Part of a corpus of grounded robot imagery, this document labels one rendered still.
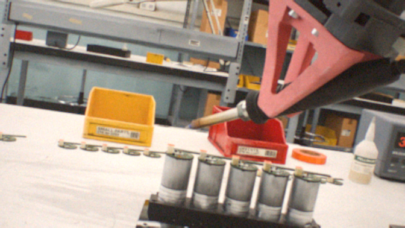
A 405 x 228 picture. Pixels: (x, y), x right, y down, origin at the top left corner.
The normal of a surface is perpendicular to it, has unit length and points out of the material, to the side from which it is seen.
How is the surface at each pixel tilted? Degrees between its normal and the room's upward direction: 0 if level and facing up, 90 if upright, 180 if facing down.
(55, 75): 90
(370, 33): 118
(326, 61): 109
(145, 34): 90
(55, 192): 0
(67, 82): 90
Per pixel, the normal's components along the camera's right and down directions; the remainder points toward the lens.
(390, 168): -0.04, 0.14
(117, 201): 0.18, -0.97
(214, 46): 0.18, 0.18
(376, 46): 0.53, 0.66
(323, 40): -0.82, 0.26
